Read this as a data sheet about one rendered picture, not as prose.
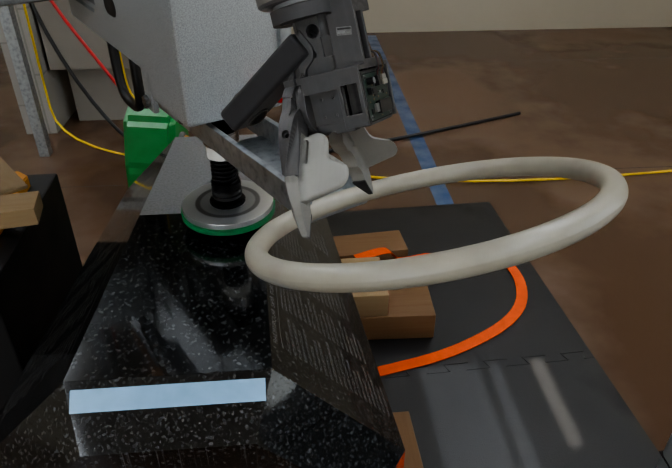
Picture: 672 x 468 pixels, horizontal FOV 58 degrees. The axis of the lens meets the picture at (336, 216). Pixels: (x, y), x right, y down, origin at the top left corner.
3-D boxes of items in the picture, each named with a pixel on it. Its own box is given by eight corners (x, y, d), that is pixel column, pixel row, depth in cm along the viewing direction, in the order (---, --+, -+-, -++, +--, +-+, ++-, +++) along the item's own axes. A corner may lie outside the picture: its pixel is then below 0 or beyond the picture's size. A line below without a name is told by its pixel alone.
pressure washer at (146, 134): (149, 188, 336) (120, 30, 290) (210, 192, 332) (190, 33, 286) (122, 222, 306) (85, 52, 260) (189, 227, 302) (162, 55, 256)
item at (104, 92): (64, 129, 405) (30, -5, 360) (111, 67, 515) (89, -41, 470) (158, 126, 409) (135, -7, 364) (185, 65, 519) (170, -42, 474)
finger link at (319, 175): (337, 222, 49) (344, 121, 52) (276, 228, 52) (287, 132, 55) (354, 233, 51) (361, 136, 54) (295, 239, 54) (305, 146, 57)
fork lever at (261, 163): (140, 108, 145) (137, 87, 142) (215, 91, 154) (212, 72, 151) (288, 231, 95) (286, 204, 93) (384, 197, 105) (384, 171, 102)
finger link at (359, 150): (410, 189, 64) (376, 129, 58) (360, 195, 67) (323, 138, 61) (414, 167, 66) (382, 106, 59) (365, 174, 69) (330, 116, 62)
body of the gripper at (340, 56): (369, 133, 52) (338, -11, 49) (285, 148, 56) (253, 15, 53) (399, 119, 58) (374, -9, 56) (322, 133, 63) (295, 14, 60)
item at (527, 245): (195, 258, 90) (190, 239, 89) (439, 171, 113) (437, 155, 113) (397, 341, 48) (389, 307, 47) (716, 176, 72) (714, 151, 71)
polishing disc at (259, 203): (279, 223, 136) (279, 218, 135) (182, 235, 132) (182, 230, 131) (267, 179, 154) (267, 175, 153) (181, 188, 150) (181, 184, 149)
